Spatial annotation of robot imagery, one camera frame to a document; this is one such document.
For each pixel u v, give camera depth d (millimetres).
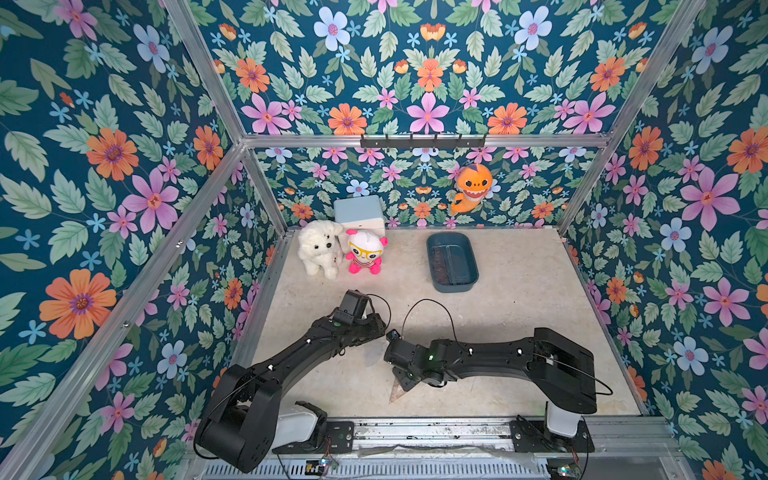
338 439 735
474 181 963
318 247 932
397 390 803
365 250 954
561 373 449
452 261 1110
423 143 932
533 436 732
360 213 1065
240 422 410
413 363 627
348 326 672
